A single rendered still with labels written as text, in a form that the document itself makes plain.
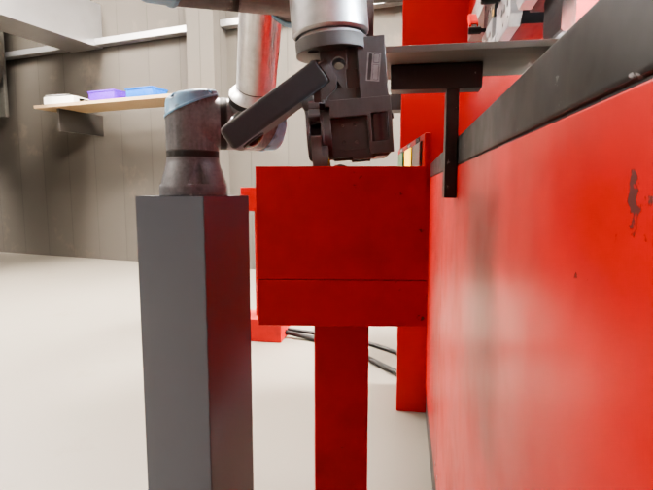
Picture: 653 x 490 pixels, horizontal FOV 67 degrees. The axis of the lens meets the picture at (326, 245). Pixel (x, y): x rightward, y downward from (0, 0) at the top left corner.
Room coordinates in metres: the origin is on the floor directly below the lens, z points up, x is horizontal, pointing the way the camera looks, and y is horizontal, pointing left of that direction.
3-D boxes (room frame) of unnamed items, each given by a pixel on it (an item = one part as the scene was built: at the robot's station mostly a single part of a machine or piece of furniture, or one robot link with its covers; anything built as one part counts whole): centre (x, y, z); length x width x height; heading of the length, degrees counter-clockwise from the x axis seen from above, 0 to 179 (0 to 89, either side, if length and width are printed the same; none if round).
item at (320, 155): (0.48, 0.00, 0.81); 0.05 x 0.02 x 0.09; 179
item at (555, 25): (0.80, -0.36, 1.05); 0.10 x 0.02 x 0.10; 171
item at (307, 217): (0.55, -0.02, 0.75); 0.20 x 0.16 x 0.18; 179
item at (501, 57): (0.83, -0.22, 1.00); 0.26 x 0.18 x 0.01; 81
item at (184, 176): (1.13, 0.30, 0.82); 0.15 x 0.15 x 0.10
